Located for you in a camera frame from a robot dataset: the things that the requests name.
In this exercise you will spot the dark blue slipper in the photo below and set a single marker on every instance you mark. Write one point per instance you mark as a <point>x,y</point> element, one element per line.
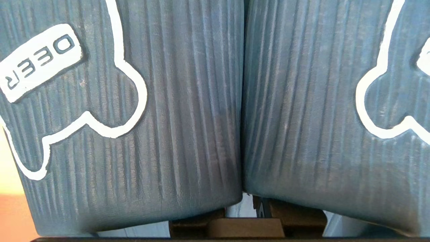
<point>168,117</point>
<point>302,101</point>

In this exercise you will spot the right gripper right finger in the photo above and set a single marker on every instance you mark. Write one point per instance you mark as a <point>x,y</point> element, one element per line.
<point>302,222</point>

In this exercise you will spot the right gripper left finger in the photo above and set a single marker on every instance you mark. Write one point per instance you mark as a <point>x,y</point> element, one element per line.
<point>188,228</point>

